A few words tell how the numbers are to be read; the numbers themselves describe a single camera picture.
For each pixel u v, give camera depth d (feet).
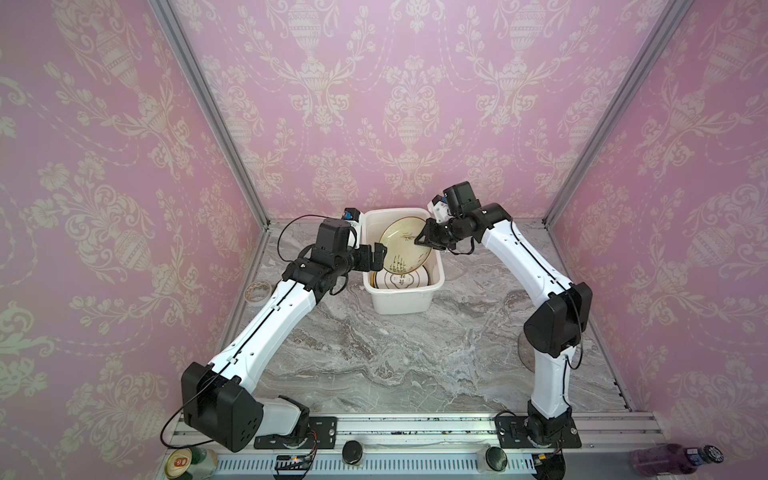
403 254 2.81
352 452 2.08
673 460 2.09
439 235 2.45
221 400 1.27
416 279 3.27
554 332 1.65
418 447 2.39
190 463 2.02
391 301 3.05
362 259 2.25
